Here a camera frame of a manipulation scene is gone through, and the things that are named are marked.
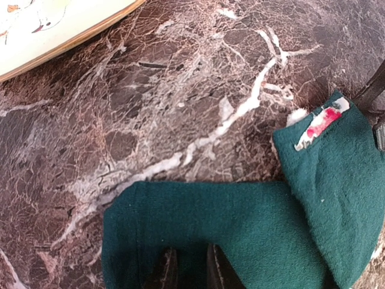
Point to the dark green sock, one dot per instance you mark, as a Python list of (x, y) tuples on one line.
[(316, 229)]

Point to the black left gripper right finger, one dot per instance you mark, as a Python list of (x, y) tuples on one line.
[(220, 273)]

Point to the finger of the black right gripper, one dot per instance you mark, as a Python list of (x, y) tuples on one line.
[(365, 99)]

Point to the bird pattern ceramic plate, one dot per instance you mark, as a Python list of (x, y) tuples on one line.
[(33, 32)]

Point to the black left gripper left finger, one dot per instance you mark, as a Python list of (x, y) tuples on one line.
[(167, 268)]

